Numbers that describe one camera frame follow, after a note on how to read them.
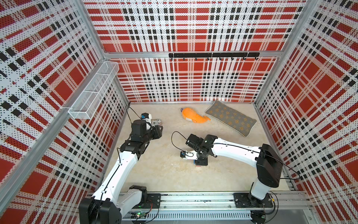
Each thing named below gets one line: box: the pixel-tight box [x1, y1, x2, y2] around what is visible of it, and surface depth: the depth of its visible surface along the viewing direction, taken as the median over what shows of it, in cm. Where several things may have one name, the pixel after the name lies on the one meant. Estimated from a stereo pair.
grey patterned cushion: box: [205, 100, 258, 137], surface depth 107 cm
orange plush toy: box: [181, 107, 212, 124], surface depth 108 cm
